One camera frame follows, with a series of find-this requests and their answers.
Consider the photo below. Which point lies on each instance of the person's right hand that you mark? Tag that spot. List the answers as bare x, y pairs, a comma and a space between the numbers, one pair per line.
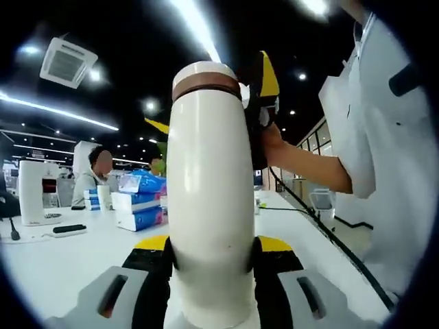
278, 147

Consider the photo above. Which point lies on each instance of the white water dispenser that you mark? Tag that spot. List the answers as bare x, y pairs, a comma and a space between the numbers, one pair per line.
31, 195

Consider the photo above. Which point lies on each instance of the white chest device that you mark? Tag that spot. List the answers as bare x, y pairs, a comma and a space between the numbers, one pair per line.
380, 68

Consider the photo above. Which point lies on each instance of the white paper cup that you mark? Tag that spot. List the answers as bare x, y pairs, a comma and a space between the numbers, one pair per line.
103, 197

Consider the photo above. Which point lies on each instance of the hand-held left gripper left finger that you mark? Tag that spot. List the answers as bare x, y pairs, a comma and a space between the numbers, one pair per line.
151, 301

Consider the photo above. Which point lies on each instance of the white office chair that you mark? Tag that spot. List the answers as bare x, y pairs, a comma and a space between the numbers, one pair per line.
322, 202

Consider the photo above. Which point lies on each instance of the white blue tissue pack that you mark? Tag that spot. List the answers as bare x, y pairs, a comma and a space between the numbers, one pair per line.
137, 201
140, 218

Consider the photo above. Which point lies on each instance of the small black device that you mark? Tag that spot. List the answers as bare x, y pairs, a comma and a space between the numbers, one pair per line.
78, 207

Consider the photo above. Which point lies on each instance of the green potted plant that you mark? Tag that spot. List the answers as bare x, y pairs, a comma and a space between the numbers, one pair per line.
163, 154

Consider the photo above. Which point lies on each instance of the blue soft tissue pack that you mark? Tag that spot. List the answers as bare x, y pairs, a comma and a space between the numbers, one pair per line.
144, 181

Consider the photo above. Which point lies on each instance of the ceiling light strip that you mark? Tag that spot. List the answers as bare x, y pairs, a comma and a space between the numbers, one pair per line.
195, 27
61, 112

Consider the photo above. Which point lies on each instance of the ceiling air conditioner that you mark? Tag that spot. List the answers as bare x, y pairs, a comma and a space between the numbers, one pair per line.
68, 61

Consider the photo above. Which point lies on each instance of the white table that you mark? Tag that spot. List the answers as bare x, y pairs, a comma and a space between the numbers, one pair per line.
68, 267

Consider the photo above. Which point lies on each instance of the cream white water cup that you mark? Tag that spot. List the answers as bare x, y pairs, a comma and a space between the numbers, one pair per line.
209, 205

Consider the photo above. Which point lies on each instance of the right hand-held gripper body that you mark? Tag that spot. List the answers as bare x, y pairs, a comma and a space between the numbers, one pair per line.
259, 144

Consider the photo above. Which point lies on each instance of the white cup brown band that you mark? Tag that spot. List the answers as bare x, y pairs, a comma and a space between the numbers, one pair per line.
205, 77

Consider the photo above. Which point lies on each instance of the small blue white box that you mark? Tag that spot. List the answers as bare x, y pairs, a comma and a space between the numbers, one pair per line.
90, 204
90, 193

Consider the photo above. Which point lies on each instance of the black oblong case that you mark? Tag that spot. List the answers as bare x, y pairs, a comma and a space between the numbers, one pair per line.
68, 229

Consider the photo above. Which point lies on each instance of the operator in white shirt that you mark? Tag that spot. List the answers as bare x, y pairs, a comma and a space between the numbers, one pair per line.
387, 188

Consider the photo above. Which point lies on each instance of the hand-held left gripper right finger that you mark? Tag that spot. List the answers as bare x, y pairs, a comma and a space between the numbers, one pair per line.
272, 301

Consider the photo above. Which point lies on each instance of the black bag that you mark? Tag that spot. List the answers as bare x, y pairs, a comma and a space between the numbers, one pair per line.
9, 207

